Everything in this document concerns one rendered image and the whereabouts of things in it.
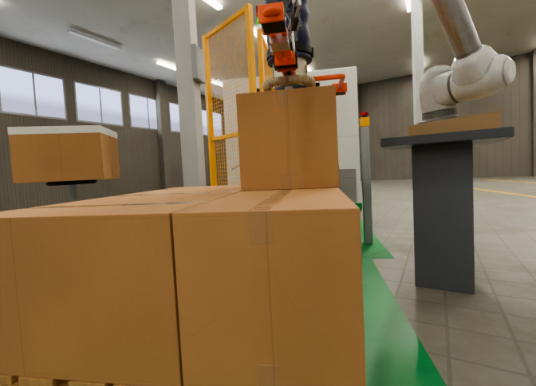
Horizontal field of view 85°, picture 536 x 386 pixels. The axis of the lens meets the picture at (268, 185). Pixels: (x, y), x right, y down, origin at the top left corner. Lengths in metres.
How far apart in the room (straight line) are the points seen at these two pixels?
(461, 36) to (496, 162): 11.30
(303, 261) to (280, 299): 0.10
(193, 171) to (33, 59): 7.48
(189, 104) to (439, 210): 2.14
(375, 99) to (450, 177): 11.55
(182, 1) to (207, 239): 2.71
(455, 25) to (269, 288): 1.30
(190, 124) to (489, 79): 2.17
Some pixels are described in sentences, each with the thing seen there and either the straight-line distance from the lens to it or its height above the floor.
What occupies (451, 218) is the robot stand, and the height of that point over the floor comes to 0.36.
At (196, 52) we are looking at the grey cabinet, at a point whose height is 1.70.
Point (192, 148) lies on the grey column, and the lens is 2.78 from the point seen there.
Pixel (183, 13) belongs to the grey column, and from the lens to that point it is 3.11.
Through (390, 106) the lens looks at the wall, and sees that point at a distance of 12.94.
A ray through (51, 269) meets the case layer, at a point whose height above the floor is 0.42.
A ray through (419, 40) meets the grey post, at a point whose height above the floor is 2.39.
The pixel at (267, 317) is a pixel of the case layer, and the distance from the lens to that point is 0.68.
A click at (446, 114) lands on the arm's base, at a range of 1.69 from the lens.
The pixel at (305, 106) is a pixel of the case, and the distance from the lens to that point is 1.22.
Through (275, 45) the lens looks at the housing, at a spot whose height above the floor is 1.04.
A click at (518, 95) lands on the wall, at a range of 13.02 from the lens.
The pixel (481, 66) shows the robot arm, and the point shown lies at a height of 1.01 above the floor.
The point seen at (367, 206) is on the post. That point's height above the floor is 0.30.
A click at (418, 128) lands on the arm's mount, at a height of 0.78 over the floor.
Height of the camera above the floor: 0.63
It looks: 3 degrees down
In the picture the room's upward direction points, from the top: 3 degrees counter-clockwise
